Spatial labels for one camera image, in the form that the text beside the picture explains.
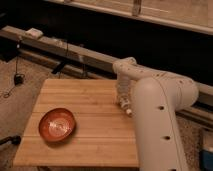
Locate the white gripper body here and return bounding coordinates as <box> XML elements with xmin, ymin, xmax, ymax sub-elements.
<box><xmin>116</xmin><ymin>75</ymin><xmax>131</xmax><ymax>100</ymax></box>

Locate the white plastic bottle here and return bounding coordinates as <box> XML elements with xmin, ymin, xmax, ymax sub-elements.
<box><xmin>118</xmin><ymin>97</ymin><xmax>132</xmax><ymax>116</ymax></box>

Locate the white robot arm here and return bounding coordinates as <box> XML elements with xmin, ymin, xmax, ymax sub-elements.
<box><xmin>113</xmin><ymin>57</ymin><xmax>199</xmax><ymax>171</ymax></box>

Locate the orange ceramic bowl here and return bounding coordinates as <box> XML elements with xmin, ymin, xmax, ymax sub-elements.
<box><xmin>38</xmin><ymin>108</ymin><xmax>76</xmax><ymax>142</ymax></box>

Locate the wooden ledge beam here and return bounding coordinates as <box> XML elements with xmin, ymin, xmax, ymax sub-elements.
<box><xmin>0</xmin><ymin>26</ymin><xmax>213</xmax><ymax>127</ymax></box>

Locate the white box on ledge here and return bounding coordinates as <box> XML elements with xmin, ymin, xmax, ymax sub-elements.
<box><xmin>26</xmin><ymin>28</ymin><xmax>43</xmax><ymax>38</ymax></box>

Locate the blue container at right edge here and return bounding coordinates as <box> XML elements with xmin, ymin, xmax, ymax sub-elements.
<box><xmin>199</xmin><ymin>130</ymin><xmax>213</xmax><ymax>171</ymax></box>

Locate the wooden post on shelf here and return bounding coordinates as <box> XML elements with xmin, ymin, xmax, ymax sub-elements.
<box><xmin>132</xmin><ymin>0</ymin><xmax>142</xmax><ymax>16</ymax></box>

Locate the black power adapter with cable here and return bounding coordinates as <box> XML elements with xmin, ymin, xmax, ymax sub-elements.
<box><xmin>1</xmin><ymin>42</ymin><xmax>25</xmax><ymax>98</ymax></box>

